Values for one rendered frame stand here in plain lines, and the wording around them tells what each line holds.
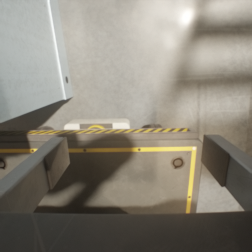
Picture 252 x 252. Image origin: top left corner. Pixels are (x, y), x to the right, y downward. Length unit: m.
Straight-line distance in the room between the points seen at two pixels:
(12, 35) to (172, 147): 0.50
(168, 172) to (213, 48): 0.56
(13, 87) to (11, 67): 0.05
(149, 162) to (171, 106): 0.36
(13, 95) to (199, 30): 0.72
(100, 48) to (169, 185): 0.60
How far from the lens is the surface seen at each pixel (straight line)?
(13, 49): 0.52
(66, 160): 0.17
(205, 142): 0.17
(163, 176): 0.58
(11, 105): 0.46
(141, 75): 0.80
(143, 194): 0.60
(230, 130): 0.97
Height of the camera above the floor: 0.80
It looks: 74 degrees down
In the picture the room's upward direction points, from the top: 175 degrees counter-clockwise
